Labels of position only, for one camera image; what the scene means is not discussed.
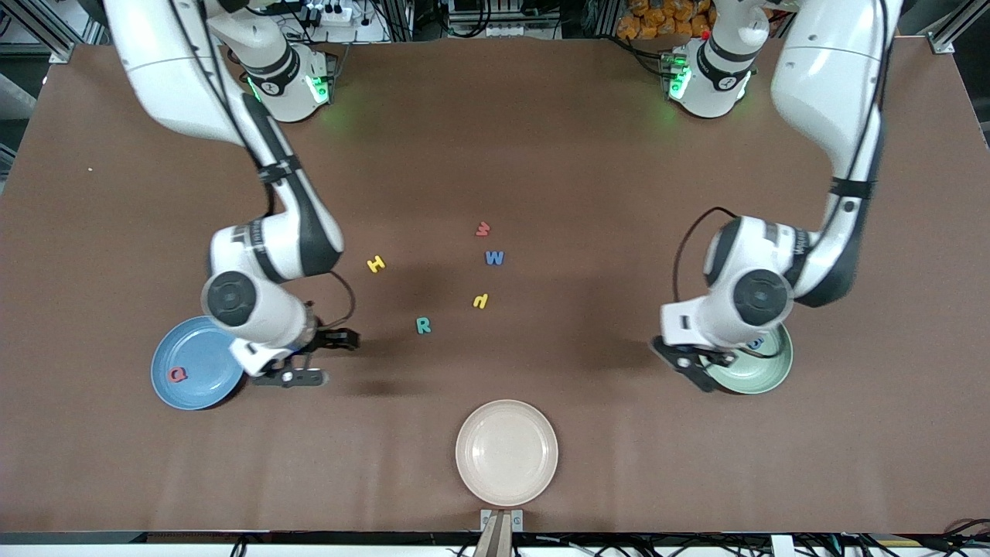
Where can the background electronics rack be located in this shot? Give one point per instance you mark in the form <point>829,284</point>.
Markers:
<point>495,19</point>

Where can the teal foam letter R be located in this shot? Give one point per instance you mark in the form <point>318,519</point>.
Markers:
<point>420,326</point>

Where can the green plate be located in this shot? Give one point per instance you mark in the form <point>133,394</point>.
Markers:
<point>762,375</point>

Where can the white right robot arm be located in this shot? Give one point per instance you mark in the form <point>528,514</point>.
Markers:
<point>286,247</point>

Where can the orange snack bags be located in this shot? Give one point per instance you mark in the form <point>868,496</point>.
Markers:
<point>657,19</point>

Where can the blue foam capital W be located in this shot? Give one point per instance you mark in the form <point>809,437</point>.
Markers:
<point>495,258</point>

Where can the yellow foam letter H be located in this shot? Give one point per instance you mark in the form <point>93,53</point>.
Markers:
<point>376,264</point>

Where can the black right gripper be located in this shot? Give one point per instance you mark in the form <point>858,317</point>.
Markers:
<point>334,339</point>

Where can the red foam letter Q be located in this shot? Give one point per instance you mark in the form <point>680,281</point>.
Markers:
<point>172,375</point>

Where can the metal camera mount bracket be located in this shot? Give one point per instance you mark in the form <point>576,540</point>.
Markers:
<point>501,522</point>

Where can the blue plate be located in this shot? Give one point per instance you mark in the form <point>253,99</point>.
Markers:
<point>186,348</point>

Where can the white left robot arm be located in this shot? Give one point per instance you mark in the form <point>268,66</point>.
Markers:
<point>754,294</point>

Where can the beige plate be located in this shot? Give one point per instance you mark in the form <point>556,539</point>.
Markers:
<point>506,452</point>

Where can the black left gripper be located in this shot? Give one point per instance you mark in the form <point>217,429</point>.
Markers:
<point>718,358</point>

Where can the blue foam letter a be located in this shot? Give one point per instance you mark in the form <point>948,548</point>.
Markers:
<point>756,343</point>

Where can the aluminium frame profile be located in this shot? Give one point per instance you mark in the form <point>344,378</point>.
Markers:
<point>947,35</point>
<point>58,42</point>

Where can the yellow foam letter p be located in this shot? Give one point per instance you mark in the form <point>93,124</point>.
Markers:
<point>480,301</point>

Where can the white power strip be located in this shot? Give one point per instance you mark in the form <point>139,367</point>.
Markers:
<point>332,13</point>

